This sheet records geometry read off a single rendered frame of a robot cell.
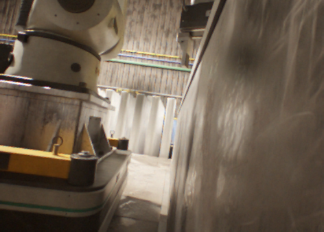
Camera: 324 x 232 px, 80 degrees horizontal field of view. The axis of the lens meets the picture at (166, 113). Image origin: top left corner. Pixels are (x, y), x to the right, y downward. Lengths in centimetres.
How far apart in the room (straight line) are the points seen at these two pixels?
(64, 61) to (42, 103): 20
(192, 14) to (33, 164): 95
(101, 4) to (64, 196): 73
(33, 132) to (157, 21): 927
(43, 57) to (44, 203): 58
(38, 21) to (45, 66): 19
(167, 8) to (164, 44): 171
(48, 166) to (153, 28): 933
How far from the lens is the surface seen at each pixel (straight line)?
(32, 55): 99
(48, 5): 102
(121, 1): 134
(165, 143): 350
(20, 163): 69
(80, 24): 94
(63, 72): 95
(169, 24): 982
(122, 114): 362
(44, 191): 64
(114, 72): 932
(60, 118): 86
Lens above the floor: 52
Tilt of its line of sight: 4 degrees up
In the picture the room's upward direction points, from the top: 8 degrees clockwise
